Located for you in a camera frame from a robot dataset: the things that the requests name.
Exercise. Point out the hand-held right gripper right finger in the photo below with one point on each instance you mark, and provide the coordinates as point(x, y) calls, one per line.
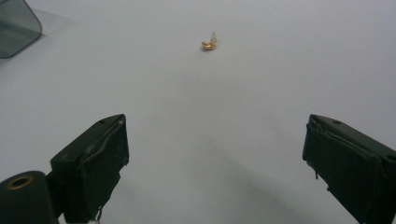
point(351, 161)

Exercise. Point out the clear plastic compartment box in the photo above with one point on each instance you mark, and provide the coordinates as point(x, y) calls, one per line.
point(15, 28)

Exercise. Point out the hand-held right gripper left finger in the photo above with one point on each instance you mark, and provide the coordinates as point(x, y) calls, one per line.
point(90, 168)

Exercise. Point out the small gold earring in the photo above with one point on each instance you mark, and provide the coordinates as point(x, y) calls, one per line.
point(208, 44)

